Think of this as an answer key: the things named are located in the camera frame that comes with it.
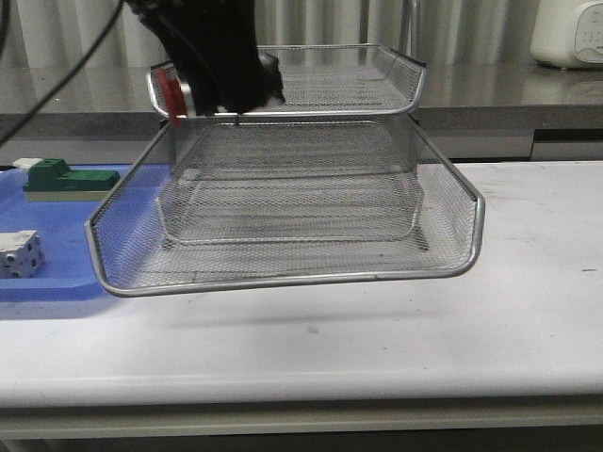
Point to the red emergency stop button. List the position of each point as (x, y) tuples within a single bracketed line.
[(177, 96)]

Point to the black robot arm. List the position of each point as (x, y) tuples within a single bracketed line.
[(213, 49)]

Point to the grey back counter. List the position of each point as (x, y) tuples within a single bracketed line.
[(472, 112)]

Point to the blue plastic tray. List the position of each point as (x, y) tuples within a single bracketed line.
[(128, 255)]

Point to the green electrical component block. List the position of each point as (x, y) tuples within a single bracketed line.
[(53, 180)]

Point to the white terminal block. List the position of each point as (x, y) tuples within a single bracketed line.
[(21, 254)]

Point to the white appliance on counter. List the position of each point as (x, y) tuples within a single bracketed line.
[(568, 34)]

